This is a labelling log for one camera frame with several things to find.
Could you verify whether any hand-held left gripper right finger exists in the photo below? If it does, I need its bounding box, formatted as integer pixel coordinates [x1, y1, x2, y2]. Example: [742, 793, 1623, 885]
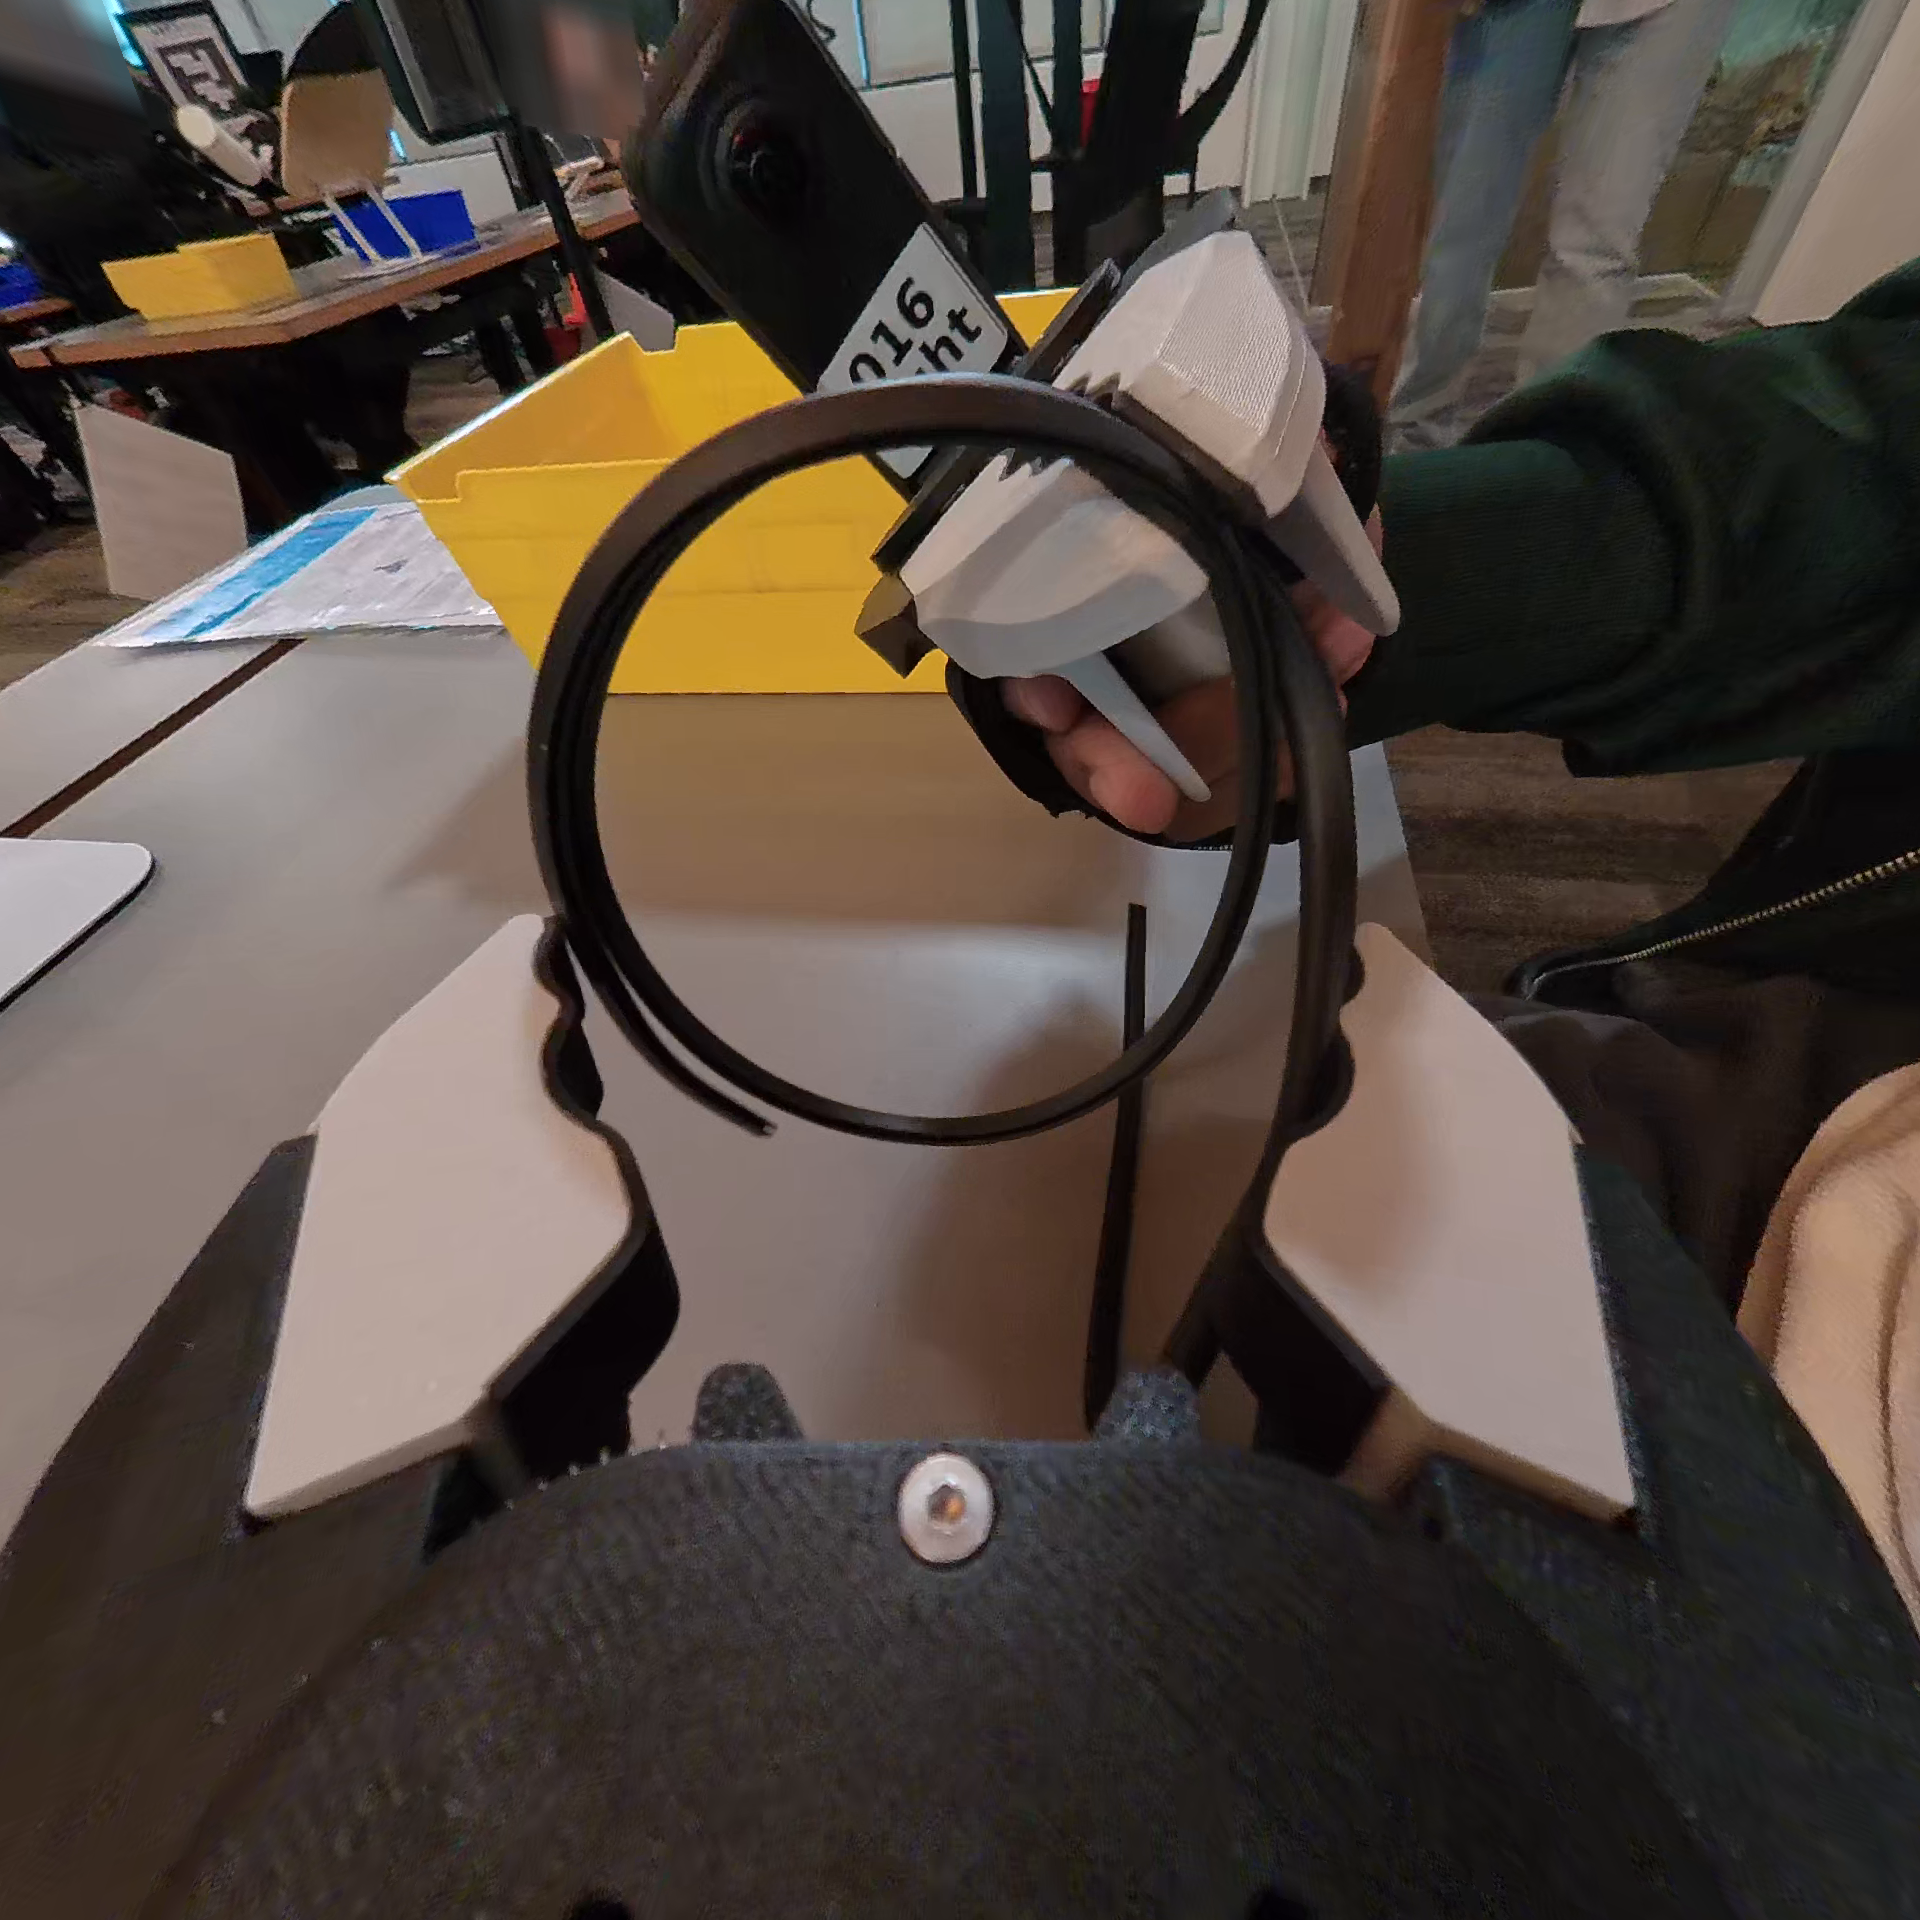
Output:
[1183, 923, 1639, 1530]

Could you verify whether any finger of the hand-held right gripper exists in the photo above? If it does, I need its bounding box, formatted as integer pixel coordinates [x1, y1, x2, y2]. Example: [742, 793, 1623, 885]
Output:
[857, 451, 1248, 806]
[1050, 228, 1404, 640]

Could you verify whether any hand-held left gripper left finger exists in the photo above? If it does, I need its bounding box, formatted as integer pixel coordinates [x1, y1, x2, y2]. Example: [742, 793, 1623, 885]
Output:
[242, 913, 677, 1524]

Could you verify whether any yellow plastic bin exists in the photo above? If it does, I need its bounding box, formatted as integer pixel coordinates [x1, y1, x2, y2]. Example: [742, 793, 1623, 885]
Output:
[386, 288, 1086, 696]

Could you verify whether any black cable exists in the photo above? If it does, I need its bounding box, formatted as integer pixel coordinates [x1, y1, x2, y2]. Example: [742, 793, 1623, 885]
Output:
[524, 375, 1361, 1431]

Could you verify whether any person's right forearm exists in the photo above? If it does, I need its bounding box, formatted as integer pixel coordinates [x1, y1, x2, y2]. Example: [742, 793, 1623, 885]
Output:
[1342, 263, 1920, 782]

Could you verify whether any raised standing desk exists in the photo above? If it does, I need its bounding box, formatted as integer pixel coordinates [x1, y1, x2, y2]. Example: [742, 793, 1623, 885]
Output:
[960, 0, 1279, 291]

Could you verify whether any wooden background desk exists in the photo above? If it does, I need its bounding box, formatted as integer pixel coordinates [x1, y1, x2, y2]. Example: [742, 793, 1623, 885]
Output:
[6, 195, 647, 499]

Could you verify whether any grey desk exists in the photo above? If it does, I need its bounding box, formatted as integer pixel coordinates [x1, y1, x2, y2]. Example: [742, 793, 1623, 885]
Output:
[0, 486, 1429, 1541]

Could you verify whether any person's right hand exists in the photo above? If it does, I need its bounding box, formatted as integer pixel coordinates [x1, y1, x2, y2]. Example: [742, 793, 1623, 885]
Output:
[995, 576, 1380, 843]

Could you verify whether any person's green jacket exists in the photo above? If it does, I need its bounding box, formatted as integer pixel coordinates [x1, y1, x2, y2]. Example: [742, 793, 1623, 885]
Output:
[1506, 751, 1920, 1311]

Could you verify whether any blue plastic bin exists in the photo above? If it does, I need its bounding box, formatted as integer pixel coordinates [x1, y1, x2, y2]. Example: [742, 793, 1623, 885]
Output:
[330, 187, 471, 259]

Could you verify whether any black computer monitor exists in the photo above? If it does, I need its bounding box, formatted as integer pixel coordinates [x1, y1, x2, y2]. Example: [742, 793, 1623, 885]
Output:
[365, 0, 515, 146]

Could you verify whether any person's white ribbed top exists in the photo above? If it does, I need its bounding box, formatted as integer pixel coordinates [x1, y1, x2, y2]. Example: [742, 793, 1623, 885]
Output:
[1739, 1064, 1920, 1626]

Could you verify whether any wooden board on stand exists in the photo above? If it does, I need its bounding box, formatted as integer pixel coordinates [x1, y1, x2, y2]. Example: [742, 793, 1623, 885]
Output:
[275, 67, 402, 201]

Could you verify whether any white laptop stand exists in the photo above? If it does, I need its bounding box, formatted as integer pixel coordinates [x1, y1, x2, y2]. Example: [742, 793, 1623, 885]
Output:
[0, 837, 157, 1012]

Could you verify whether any printed paper sheet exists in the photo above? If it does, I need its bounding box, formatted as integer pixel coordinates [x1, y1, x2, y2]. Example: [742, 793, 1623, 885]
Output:
[103, 502, 505, 652]

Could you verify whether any small yellow bin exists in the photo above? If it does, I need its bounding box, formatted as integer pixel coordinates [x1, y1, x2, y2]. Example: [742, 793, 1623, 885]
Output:
[101, 232, 296, 325]

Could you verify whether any framed tag sign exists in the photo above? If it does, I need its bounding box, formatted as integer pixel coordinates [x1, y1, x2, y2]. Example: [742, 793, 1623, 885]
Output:
[120, 0, 251, 117]

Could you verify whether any grey card sheet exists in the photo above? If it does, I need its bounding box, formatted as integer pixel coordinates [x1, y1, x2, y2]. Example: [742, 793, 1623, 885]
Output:
[74, 405, 251, 605]

